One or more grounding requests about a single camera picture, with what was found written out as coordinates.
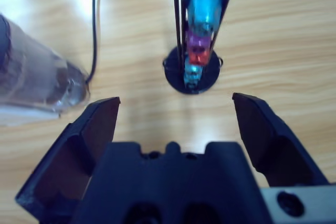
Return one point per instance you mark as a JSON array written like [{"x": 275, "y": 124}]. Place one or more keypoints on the black capsule holder stand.
[{"x": 176, "y": 77}]

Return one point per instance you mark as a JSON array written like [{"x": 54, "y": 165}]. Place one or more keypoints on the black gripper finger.
[
  {"x": 86, "y": 134},
  {"x": 265, "y": 134}
]

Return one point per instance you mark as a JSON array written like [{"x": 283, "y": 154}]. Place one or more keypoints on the red coffee capsule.
[{"x": 199, "y": 56}]

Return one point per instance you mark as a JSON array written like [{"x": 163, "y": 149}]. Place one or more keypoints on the purple coffee capsule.
[{"x": 198, "y": 41}]

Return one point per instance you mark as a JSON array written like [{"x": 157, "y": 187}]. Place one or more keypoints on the clear water tank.
[{"x": 39, "y": 77}]

